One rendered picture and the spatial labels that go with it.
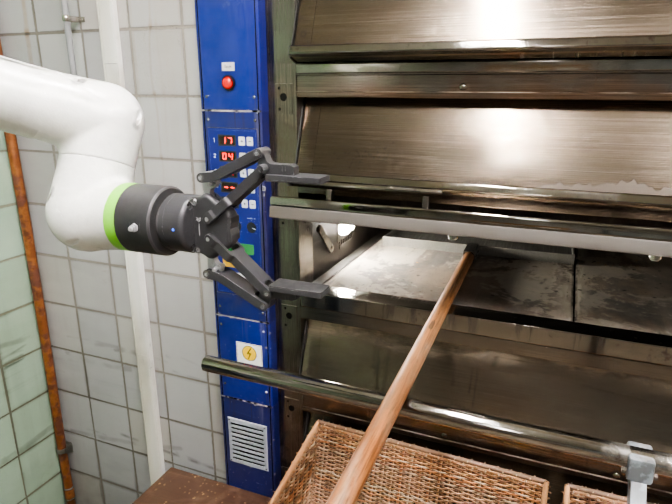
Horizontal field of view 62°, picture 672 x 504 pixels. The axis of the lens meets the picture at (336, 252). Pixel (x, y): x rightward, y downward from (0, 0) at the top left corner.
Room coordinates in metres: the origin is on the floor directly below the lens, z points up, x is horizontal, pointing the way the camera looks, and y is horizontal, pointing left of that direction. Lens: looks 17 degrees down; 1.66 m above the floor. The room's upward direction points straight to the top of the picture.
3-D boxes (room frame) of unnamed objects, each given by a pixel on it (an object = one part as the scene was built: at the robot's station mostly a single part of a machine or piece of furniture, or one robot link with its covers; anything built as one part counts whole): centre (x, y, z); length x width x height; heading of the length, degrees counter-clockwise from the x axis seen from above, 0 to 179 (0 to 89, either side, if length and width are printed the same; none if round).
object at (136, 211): (0.72, 0.24, 1.48); 0.12 x 0.06 x 0.09; 158
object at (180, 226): (0.69, 0.17, 1.48); 0.09 x 0.07 x 0.08; 68
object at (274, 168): (0.65, 0.07, 1.57); 0.05 x 0.01 x 0.03; 68
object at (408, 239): (1.73, -0.47, 1.20); 0.55 x 0.36 x 0.03; 69
